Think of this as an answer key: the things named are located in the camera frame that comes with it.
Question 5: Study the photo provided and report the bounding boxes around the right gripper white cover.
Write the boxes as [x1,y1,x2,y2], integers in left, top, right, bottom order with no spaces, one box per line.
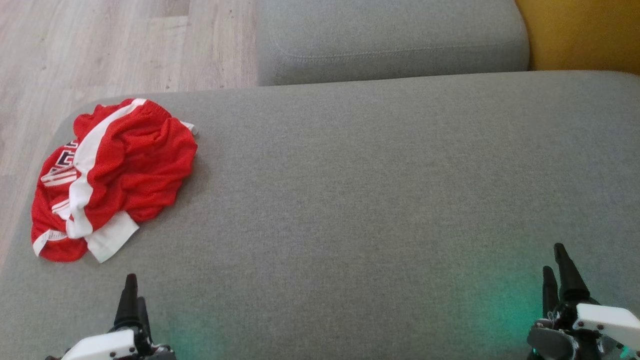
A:
[527,243,640,360]

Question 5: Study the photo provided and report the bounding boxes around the red white-striped basketball shorts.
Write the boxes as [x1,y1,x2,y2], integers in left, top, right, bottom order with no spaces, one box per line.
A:
[66,98,199,239]

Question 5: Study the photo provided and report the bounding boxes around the large grey sofa seat cushion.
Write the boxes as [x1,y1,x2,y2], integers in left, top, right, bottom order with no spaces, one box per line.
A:
[0,70,640,360]

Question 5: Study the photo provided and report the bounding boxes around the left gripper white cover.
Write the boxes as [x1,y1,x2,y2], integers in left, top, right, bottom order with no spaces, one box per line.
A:
[60,274,176,360]

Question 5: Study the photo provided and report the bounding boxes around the small grey sofa cushion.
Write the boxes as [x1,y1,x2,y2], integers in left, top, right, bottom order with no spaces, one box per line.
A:
[256,0,531,87]

